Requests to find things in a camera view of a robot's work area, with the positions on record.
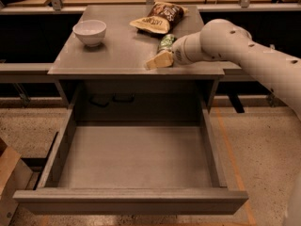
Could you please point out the green soda can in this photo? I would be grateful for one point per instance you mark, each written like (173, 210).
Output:
(166, 42)

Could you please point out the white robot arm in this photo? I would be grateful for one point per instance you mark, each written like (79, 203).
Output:
(221, 40)

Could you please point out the grey cabinet with top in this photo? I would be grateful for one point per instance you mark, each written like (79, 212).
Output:
(118, 86)

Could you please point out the open grey top drawer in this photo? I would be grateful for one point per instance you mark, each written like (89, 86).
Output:
(172, 169)

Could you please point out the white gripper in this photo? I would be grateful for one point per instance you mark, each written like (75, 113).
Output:
(178, 54)

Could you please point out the cardboard box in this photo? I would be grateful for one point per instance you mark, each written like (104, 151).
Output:
(14, 175)

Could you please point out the white ceramic bowl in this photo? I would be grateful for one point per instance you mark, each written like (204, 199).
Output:
(90, 32)

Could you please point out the brown chip bag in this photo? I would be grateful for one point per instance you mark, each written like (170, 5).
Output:
(161, 19)

